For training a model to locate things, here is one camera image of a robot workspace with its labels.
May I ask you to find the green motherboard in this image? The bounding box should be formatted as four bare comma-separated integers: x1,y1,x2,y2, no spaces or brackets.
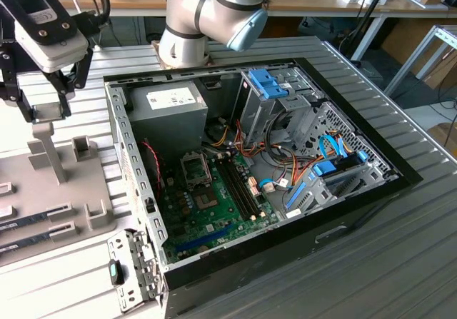
162,151,283,265

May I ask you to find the blue expansion slot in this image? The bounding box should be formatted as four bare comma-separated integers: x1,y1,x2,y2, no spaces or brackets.
174,222,235,254

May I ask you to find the grey power supply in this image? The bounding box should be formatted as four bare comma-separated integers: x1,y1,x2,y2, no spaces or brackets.
126,79,210,156

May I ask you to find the black case fan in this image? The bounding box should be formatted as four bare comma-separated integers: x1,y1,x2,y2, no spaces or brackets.
141,138,165,195

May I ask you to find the dark RAM stick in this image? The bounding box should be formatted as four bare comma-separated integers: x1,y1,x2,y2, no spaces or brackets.
0,230,54,255
0,206,53,231

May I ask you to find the grey parts rack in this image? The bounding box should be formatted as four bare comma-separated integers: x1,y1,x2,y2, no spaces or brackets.
0,121,119,259

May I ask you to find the CPU socket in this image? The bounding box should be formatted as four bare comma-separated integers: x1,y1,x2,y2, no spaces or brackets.
192,189,219,211

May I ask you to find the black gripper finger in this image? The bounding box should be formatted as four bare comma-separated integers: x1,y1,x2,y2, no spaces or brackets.
44,49,94,119
0,44,39,123

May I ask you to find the coloured power wire bundle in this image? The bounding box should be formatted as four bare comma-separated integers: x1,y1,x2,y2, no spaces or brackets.
209,118,315,191

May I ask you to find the blue carrier with black disk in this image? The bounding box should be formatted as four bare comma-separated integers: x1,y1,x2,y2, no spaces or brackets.
309,150,369,179

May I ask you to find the brown cardboard box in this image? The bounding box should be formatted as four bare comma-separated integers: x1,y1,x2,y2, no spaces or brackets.
426,121,457,152

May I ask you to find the black teal case latch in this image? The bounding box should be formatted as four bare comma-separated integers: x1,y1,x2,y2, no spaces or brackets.
109,260,126,286

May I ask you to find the blue plastic rail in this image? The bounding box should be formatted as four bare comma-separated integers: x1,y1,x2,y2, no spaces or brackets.
284,181,308,210

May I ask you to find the flat brown cardboard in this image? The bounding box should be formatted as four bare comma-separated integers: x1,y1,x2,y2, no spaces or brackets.
424,49,457,90

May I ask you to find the aluminium frame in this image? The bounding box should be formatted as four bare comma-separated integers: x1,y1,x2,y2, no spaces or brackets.
383,24,457,98

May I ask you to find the red black twisted wire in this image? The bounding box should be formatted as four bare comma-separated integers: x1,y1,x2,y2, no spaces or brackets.
141,139,164,188

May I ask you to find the silver CPU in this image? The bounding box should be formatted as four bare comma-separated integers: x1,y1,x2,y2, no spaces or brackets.
32,101,68,123

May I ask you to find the black slanted pole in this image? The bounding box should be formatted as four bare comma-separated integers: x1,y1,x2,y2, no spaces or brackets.
348,0,393,61

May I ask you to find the grey metal drive cage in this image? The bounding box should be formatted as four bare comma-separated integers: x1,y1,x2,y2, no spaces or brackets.
231,67,322,145

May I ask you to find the black PC case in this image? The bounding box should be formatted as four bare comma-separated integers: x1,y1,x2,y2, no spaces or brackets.
102,56,424,319

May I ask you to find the pale blue data wire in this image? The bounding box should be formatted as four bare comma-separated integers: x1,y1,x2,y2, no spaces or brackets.
257,178,290,193

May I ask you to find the metal socket cover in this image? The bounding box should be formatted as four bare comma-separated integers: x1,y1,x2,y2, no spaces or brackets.
180,153,212,188

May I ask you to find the black RAM slot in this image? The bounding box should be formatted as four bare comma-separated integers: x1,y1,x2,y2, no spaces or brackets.
215,158,248,222
225,157,256,218
230,156,261,216
220,158,252,220

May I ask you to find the perforated grey disk bay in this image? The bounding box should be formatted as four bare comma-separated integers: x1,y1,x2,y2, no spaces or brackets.
281,101,401,222

